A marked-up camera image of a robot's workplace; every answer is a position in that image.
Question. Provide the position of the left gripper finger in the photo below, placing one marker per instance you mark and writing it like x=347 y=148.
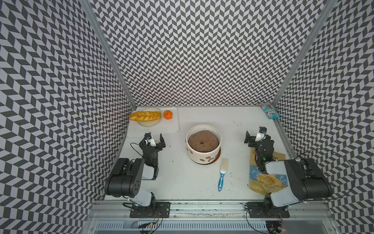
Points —
x=161 y=143
x=143 y=142

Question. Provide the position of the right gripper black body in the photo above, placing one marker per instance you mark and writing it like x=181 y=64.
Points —
x=257 y=152

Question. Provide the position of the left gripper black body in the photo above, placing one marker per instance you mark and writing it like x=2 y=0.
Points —
x=157 y=147

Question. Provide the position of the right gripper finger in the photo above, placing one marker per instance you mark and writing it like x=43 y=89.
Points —
x=249 y=140
x=262 y=132

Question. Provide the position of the white ceramic pot with mud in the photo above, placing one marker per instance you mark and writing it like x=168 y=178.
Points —
x=203 y=141

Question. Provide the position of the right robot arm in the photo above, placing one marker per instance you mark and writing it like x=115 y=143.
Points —
x=305 y=180

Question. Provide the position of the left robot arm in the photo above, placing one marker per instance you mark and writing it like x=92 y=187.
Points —
x=126 y=176

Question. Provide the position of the white cutting board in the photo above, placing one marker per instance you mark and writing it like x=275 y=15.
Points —
x=164 y=127

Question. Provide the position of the clear glass bowl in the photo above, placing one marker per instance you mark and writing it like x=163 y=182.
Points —
x=151 y=123

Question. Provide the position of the teal snack packet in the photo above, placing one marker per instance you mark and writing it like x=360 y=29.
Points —
x=269 y=110

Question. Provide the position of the orange mandarin fruit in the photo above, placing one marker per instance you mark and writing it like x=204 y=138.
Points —
x=168 y=115

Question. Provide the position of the baguette bread loaf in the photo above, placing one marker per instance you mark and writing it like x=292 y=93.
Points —
x=145 y=116

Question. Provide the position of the yellow chips bag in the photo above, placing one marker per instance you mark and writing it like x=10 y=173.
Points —
x=263 y=183

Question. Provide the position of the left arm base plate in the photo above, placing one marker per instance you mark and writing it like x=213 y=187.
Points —
x=156 y=209

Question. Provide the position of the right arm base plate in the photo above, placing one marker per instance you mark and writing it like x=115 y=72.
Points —
x=259 y=210

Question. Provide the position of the aluminium front rail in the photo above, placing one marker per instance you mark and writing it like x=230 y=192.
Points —
x=209 y=217

